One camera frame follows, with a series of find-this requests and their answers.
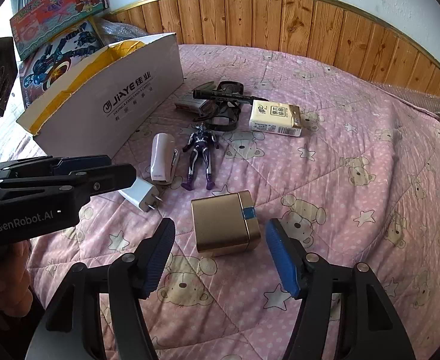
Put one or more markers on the wooden headboard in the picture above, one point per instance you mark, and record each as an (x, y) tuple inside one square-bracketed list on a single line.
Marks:
[(317, 26)]

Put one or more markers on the white cardboard box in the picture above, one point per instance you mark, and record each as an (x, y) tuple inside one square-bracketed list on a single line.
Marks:
[(130, 93)]

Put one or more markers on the yellow small carton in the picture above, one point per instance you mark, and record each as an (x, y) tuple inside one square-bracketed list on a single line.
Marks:
[(274, 118)]

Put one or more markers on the gold box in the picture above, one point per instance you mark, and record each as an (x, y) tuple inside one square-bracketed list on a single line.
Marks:
[(220, 225)]

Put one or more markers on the crumpled bubble wrap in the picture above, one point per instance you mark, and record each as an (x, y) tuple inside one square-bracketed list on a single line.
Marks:
[(119, 32)]

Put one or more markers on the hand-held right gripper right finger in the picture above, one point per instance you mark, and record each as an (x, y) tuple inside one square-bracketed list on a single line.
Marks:
[(284, 264)]

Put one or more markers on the black swim goggles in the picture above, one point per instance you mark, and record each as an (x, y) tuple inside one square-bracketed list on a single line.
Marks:
[(229, 87)]

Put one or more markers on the white charger plug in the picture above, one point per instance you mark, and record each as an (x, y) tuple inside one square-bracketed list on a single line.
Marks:
[(139, 194)]

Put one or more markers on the pink cylindrical roll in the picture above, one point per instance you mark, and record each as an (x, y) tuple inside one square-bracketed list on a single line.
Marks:
[(160, 153)]

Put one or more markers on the robot print toy box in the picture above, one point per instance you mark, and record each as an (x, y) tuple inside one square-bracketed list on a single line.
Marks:
[(55, 62)]

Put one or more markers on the person's left hand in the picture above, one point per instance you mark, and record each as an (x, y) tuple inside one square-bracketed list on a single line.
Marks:
[(6, 281)]

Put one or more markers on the purple silver action figure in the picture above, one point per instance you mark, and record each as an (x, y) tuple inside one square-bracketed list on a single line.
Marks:
[(199, 150)]

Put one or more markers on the pink cartoon toy box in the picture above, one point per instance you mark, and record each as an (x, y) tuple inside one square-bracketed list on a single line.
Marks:
[(55, 11)]

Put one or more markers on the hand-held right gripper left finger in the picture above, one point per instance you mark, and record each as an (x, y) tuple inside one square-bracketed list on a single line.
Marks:
[(155, 264)]

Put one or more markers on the small red white box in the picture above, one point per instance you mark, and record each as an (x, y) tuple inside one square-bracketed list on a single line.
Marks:
[(187, 104)]

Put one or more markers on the pink bear print blanket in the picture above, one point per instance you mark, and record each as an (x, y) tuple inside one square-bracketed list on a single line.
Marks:
[(355, 157)]

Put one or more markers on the black marker pen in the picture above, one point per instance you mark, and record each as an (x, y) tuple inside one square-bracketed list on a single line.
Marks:
[(223, 95)]

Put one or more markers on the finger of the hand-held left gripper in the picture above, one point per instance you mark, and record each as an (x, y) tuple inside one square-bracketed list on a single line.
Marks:
[(107, 178), (81, 163)]

